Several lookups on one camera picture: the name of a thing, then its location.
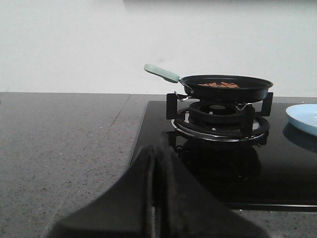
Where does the light blue plate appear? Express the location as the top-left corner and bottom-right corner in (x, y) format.
(285, 104), (317, 136)

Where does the black burner with pan support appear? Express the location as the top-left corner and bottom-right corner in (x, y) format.
(166, 92), (273, 142)

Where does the black pan with green handle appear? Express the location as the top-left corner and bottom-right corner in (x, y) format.
(144, 64), (273, 104)

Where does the pile of brown meat slices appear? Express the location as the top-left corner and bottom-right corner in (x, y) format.
(199, 81), (239, 88)

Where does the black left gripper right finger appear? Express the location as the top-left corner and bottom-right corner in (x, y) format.
(156, 135), (269, 238)

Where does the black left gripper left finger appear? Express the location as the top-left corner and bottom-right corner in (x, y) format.
(48, 146), (156, 238)

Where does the black glass gas cooktop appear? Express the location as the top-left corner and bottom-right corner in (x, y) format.
(133, 101), (317, 212)

